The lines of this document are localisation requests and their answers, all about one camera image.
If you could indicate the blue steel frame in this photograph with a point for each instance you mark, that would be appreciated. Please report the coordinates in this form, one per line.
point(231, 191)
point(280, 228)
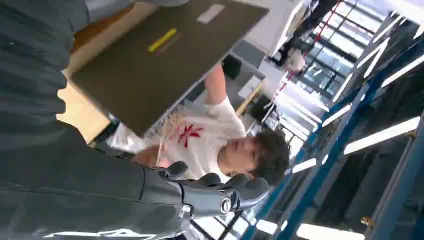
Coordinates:
point(331, 159)

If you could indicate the red barrier belt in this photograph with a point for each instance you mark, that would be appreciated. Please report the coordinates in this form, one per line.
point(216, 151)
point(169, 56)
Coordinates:
point(282, 86)

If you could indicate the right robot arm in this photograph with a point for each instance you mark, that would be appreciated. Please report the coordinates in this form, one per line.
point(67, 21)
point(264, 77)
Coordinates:
point(30, 66)

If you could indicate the person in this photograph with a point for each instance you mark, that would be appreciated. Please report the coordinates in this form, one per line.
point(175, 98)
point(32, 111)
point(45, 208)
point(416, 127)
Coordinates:
point(205, 142)

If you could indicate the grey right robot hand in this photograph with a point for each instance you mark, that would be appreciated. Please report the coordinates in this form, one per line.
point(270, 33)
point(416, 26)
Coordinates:
point(99, 198)

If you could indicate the grey laptop with yellow sticker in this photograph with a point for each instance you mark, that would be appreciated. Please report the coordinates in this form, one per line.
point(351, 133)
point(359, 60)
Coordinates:
point(159, 66)

